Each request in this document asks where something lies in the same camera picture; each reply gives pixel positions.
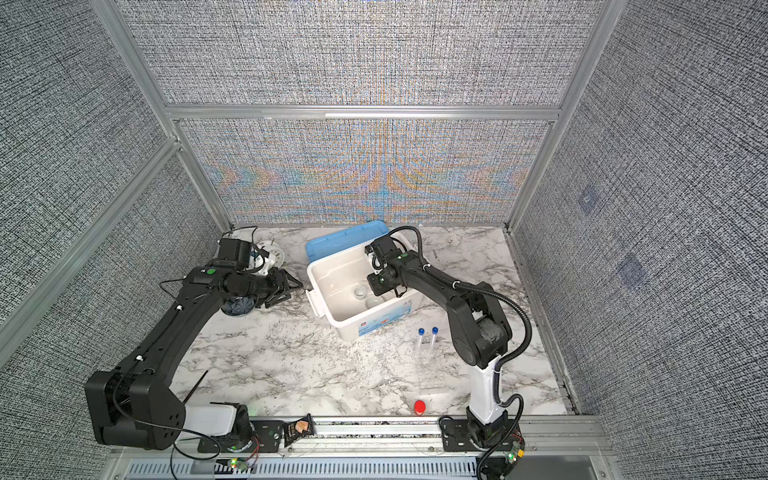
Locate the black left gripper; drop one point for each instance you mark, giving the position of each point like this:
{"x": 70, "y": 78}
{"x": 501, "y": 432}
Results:
{"x": 281, "y": 285}

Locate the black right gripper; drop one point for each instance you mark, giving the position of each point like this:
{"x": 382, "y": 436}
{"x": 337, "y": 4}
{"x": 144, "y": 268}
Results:
{"x": 377, "y": 289}

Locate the white plastic storage bin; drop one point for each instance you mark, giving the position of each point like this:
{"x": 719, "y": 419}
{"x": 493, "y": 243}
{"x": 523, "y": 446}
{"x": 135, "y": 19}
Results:
{"x": 331, "y": 297}

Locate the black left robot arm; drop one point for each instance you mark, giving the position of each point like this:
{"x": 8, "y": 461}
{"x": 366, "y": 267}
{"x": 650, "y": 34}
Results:
{"x": 132, "y": 404}

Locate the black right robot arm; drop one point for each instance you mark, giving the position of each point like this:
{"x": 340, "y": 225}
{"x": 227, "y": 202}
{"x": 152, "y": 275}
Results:
{"x": 479, "y": 330}

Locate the white alarm clock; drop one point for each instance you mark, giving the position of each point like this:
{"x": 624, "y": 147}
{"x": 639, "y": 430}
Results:
{"x": 266, "y": 256}

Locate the blue plastic bin lid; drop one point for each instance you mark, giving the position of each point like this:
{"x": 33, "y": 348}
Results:
{"x": 333, "y": 243}

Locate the dark pleated filter bowl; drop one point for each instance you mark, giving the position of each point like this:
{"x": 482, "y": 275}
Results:
{"x": 238, "y": 306}

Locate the red capped vial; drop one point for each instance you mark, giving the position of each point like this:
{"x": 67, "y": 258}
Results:
{"x": 419, "y": 407}

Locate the small circuit board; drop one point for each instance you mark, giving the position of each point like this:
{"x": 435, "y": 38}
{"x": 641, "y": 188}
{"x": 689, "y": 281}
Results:
{"x": 296, "y": 430}

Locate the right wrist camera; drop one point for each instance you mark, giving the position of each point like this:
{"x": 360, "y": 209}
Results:
{"x": 378, "y": 252}

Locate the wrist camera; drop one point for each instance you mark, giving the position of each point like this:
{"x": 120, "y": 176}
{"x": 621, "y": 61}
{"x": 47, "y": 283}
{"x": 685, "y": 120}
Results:
{"x": 378, "y": 252}
{"x": 235, "y": 254}

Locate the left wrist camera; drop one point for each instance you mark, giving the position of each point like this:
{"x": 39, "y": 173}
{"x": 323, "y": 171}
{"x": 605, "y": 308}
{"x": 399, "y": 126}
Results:
{"x": 235, "y": 254}

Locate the aluminium front rail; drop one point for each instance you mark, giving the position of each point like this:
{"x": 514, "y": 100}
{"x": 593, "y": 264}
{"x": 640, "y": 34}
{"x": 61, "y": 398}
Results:
{"x": 550, "y": 447}

